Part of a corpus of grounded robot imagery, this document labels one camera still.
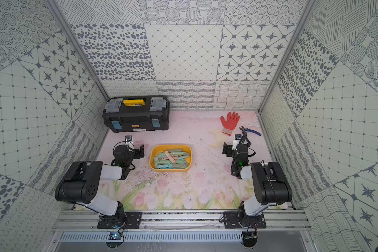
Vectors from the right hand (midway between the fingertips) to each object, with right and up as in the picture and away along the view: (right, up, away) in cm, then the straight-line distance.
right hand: (233, 144), depth 95 cm
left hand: (-58, 0, -1) cm, 58 cm away
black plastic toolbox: (-60, +19, +2) cm, 63 cm away
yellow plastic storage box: (-48, -3, -3) cm, 48 cm away
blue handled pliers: (+15, +8, +14) cm, 22 cm away
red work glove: (+1, +12, +18) cm, 22 cm away
